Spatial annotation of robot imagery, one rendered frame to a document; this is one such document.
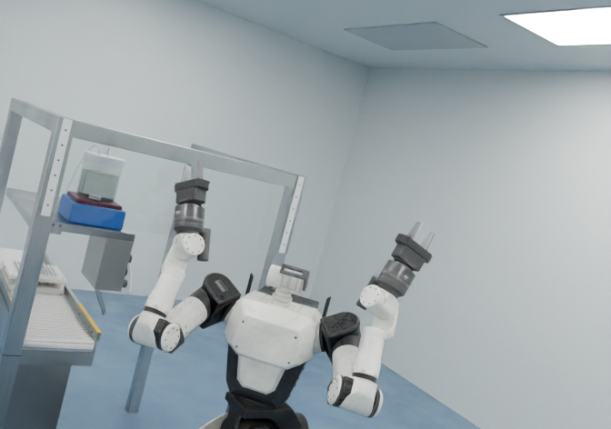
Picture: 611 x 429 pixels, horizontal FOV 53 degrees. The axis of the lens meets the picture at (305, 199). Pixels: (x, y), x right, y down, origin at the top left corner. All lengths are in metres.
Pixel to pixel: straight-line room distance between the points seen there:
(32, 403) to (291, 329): 1.26
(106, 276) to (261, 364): 0.81
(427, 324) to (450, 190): 1.23
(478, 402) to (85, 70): 4.35
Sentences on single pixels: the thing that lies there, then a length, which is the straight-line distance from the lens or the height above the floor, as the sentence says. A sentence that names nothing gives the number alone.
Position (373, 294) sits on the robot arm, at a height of 1.39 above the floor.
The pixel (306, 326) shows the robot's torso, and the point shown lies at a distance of 1.86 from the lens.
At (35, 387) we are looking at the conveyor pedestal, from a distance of 2.72.
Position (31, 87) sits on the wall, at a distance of 5.80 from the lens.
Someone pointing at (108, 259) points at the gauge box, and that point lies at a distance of 2.44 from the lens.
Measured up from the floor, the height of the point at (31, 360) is 0.72.
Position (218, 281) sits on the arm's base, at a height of 1.26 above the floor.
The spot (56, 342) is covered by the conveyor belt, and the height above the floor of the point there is 0.80.
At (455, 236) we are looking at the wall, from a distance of 5.64.
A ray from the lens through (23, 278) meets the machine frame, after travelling 2.33.
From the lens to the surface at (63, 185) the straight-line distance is 2.27.
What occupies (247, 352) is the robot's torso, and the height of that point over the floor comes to 1.10.
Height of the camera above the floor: 1.69
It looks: 3 degrees down
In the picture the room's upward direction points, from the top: 15 degrees clockwise
